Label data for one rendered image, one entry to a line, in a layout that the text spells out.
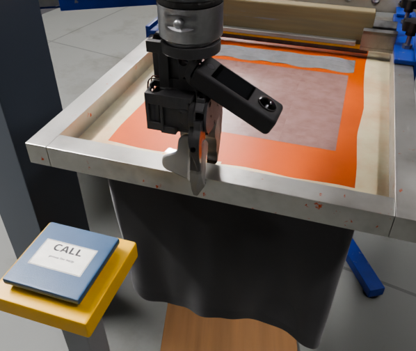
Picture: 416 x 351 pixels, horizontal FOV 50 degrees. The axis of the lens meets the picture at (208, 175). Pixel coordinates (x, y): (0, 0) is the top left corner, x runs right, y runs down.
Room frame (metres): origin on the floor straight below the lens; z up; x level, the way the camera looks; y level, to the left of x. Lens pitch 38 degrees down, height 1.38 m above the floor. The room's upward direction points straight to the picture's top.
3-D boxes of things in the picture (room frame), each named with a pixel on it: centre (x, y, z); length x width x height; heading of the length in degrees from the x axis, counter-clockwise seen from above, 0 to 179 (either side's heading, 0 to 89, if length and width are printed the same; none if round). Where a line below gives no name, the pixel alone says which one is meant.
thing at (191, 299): (0.59, -0.02, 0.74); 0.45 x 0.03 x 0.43; 72
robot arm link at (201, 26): (0.52, 0.02, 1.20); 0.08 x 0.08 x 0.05
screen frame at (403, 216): (0.87, -0.11, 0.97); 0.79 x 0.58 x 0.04; 162
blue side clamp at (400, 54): (1.01, -0.45, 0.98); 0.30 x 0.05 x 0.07; 162
